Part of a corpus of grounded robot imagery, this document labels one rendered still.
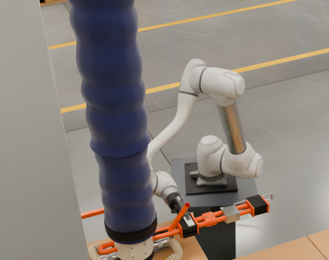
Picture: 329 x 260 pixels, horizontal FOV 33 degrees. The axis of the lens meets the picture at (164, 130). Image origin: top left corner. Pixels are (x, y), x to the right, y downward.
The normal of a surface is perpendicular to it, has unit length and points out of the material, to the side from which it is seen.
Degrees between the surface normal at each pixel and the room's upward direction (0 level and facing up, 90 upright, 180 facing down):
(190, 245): 0
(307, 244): 0
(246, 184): 0
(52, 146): 90
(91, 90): 74
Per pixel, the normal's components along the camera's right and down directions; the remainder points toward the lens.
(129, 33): 0.76, 0.43
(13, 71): 0.33, 0.47
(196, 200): -0.07, -0.85
